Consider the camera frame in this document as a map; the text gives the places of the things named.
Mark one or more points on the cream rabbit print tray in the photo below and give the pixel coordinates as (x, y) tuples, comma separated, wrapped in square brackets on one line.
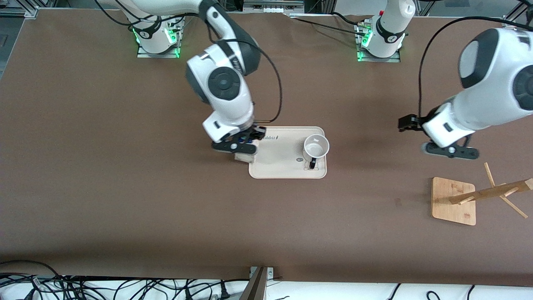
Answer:
[(283, 164)]

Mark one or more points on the white power strip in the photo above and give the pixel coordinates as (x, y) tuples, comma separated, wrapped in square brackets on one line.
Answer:
[(272, 5)]

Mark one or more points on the aluminium frame profile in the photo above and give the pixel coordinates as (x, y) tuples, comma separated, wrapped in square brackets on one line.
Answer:
[(516, 12), (18, 11)]

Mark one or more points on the blue milk carton green cap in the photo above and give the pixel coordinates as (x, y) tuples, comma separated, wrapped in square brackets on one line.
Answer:
[(245, 158)]

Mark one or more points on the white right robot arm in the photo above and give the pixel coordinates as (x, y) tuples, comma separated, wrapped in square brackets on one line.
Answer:
[(233, 104)]

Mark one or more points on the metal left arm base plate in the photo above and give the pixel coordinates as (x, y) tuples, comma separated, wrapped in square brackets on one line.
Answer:
[(391, 60)]

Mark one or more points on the wooden cup rack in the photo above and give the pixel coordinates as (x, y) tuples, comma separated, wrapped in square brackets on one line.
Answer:
[(452, 208)]

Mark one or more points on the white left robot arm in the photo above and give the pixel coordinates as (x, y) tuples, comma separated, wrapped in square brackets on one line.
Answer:
[(479, 108)]

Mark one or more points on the grey metal bracket beam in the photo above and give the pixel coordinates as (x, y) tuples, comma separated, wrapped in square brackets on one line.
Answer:
[(256, 287)]

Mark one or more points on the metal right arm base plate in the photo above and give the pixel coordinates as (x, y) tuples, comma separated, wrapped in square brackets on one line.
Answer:
[(143, 54)]

